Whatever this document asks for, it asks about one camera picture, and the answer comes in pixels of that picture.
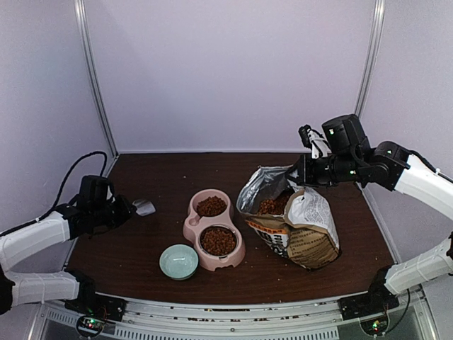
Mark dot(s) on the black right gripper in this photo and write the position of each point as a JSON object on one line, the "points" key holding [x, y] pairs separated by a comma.
{"points": [[308, 178]]}

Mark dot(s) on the brown dog food bag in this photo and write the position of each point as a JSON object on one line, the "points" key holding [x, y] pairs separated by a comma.
{"points": [[296, 222]]}

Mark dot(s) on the metal food scoop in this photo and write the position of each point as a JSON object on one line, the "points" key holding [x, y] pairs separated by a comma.
{"points": [[143, 207]]}

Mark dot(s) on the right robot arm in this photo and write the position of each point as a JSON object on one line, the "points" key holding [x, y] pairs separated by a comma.
{"points": [[341, 153]]}

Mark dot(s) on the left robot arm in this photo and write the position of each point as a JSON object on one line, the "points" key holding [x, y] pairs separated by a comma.
{"points": [[96, 205]]}

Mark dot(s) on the pink double pet feeder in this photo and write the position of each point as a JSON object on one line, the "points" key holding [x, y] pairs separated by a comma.
{"points": [[209, 227]]}

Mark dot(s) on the steel bowl insert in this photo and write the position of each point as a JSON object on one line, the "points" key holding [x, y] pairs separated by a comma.
{"points": [[218, 241]]}

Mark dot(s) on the brown kibble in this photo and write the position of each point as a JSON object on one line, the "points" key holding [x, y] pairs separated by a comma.
{"points": [[218, 240]]}

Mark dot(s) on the light green ceramic bowl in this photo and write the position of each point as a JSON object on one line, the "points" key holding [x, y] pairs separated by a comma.
{"points": [[179, 262]]}

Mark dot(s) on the right circuit board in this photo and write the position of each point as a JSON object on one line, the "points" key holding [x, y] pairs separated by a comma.
{"points": [[375, 326]]}

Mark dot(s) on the circuit board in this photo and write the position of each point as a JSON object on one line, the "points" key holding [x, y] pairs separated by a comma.
{"points": [[89, 327], [375, 326]]}

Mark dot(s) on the left circuit board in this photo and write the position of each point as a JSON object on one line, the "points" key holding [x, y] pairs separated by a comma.
{"points": [[89, 327]]}

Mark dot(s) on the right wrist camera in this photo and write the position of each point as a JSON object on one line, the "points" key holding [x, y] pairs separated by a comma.
{"points": [[315, 141]]}

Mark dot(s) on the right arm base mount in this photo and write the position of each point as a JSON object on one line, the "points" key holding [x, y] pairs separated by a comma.
{"points": [[362, 305]]}

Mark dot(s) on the right rear aluminium post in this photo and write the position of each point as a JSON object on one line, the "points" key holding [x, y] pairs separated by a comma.
{"points": [[375, 38]]}

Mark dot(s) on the aluminium post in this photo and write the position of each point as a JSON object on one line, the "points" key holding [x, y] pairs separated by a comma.
{"points": [[82, 22], [375, 38]]}

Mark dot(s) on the front aluminium table rail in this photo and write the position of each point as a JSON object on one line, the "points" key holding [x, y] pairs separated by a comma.
{"points": [[312, 319]]}

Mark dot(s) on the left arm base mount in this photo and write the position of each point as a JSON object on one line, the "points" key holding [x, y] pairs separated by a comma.
{"points": [[100, 306]]}

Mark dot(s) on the left rear aluminium post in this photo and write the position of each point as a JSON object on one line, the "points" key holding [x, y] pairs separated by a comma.
{"points": [[82, 22]]}

